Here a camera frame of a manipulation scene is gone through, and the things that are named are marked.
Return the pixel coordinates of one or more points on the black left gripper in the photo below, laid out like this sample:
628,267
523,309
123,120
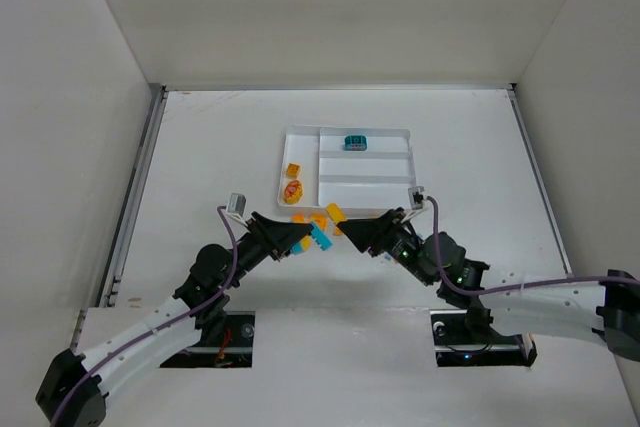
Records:
263,235

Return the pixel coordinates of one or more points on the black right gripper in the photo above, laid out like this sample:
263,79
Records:
385,233

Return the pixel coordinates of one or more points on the yellow long lego brick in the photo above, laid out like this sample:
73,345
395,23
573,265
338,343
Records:
335,213

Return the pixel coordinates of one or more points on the teal yellow lego block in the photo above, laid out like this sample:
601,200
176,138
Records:
317,237

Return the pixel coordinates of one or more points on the yellow round printed lego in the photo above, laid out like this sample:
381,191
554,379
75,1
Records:
293,192

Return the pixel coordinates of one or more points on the small orange square lego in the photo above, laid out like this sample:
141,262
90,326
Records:
292,171

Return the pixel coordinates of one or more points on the teal round printed lego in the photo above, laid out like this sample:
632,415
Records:
355,143

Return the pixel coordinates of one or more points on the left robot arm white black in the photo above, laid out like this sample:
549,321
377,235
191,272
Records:
78,387

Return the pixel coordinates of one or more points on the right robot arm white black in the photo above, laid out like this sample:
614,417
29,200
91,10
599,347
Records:
603,310

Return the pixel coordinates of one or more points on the orange curved lego piece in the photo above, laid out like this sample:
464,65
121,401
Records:
298,218

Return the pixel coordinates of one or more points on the orange arch lego piece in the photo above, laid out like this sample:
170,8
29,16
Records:
320,220

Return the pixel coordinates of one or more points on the white divided sorting tray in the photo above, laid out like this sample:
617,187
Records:
368,182

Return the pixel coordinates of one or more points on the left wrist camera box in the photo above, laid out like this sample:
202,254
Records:
236,204

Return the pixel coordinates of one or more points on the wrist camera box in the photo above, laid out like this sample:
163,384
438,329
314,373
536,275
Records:
416,197
236,204

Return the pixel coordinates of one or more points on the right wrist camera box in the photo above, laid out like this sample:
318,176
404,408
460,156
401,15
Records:
416,197

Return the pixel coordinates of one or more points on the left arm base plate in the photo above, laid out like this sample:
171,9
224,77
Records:
228,347

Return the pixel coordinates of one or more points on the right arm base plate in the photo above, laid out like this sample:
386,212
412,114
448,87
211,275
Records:
461,341

